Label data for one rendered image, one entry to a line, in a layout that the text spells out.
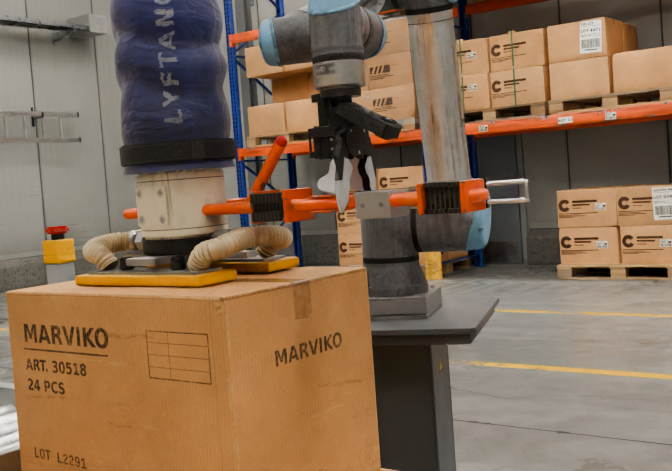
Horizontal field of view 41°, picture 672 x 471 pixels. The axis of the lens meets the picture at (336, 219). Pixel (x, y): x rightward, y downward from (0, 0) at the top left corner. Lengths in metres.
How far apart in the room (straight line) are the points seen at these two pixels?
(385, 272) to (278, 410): 0.85
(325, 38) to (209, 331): 0.52
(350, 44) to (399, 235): 0.88
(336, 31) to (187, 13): 0.33
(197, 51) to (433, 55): 0.68
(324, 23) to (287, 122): 9.25
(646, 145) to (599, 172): 0.58
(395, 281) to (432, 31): 0.63
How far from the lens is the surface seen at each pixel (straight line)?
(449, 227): 2.27
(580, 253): 8.98
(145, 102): 1.72
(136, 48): 1.74
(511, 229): 10.62
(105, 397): 1.70
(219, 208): 1.70
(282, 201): 1.59
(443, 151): 2.24
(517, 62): 9.22
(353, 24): 1.55
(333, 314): 1.66
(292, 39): 1.69
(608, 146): 10.19
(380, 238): 2.32
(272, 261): 1.75
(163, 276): 1.66
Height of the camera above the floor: 1.11
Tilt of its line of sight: 2 degrees down
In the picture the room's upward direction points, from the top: 4 degrees counter-clockwise
